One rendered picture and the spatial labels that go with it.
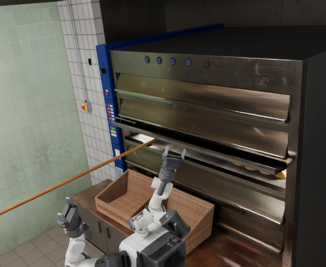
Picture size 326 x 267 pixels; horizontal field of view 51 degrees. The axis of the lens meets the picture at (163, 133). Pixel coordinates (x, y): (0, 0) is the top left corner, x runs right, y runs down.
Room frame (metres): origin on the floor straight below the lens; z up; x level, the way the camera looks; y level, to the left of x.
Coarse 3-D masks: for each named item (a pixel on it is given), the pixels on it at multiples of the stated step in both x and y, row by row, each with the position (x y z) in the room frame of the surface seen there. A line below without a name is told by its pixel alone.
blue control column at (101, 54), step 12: (216, 24) 4.57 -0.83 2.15; (156, 36) 3.84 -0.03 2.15; (168, 36) 3.97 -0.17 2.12; (96, 48) 3.48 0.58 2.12; (108, 48) 3.40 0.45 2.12; (108, 60) 3.39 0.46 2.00; (108, 72) 3.38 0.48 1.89; (108, 84) 3.40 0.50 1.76; (108, 96) 3.42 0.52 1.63; (120, 144) 3.38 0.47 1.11
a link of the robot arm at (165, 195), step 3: (171, 183) 1.76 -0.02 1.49; (171, 186) 1.74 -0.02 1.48; (156, 189) 1.82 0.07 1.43; (168, 189) 1.73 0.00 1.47; (156, 192) 1.80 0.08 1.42; (165, 192) 1.78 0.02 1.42; (168, 192) 1.73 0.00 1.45; (153, 195) 1.80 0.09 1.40; (156, 195) 1.78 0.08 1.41; (162, 195) 1.77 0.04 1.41; (165, 195) 1.75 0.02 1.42; (168, 195) 1.75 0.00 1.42; (156, 198) 1.78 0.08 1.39; (159, 198) 1.77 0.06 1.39; (162, 198) 1.76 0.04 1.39; (165, 198) 1.76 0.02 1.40
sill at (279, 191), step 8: (136, 144) 3.21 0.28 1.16; (160, 152) 2.94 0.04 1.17; (168, 152) 2.89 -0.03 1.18; (184, 160) 2.71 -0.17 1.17; (192, 160) 2.67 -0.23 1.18; (208, 168) 2.51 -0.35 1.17; (216, 168) 2.47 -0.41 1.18; (224, 168) 2.46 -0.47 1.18; (224, 176) 2.39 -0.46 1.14; (232, 176) 2.33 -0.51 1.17; (240, 176) 2.30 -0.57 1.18; (248, 176) 2.29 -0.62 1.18; (248, 184) 2.23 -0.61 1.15; (256, 184) 2.18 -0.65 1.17; (264, 184) 2.15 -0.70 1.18; (272, 184) 2.14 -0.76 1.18; (272, 192) 2.08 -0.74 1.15; (280, 192) 2.04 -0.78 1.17
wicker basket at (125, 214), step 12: (120, 180) 3.19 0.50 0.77; (132, 180) 3.21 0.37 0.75; (144, 180) 3.08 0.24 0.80; (108, 192) 3.07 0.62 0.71; (120, 192) 3.17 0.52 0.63; (132, 192) 3.17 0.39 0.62; (144, 192) 3.05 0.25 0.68; (96, 204) 2.96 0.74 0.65; (108, 204) 2.80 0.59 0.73; (120, 204) 3.01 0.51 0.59; (132, 204) 2.98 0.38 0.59; (144, 204) 2.70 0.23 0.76; (108, 216) 2.82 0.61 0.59; (120, 216) 2.68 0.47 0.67; (132, 216) 2.59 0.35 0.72
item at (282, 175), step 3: (240, 165) 2.48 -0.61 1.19; (249, 168) 2.39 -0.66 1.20; (252, 168) 2.37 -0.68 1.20; (261, 171) 2.32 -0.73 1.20; (282, 171) 2.23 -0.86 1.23; (285, 171) 2.27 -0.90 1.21; (267, 174) 2.29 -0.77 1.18; (276, 174) 2.24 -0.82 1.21; (279, 174) 2.22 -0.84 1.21; (282, 174) 2.21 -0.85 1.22; (285, 174) 2.20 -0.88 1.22; (279, 177) 2.21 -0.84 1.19; (282, 177) 2.20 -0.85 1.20; (285, 177) 2.19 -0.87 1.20
